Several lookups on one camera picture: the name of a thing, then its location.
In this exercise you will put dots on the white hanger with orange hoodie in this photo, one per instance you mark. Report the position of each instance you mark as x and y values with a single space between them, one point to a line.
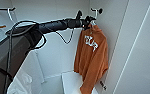
95 15

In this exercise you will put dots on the orange hoodie with white print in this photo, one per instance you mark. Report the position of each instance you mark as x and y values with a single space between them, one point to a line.
91 66

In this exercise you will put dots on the white wardrobe door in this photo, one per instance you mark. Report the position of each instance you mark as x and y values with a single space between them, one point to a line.
141 50

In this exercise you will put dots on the white wardrobe cabinet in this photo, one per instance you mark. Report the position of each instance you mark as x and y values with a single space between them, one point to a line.
57 56

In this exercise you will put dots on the small black low hook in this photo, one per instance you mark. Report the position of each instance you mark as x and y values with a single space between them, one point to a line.
103 85

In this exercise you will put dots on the white hanger with white shirt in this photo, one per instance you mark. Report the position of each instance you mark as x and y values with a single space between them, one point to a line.
11 15

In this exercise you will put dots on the white shirt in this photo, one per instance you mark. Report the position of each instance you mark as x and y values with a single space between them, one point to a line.
22 83

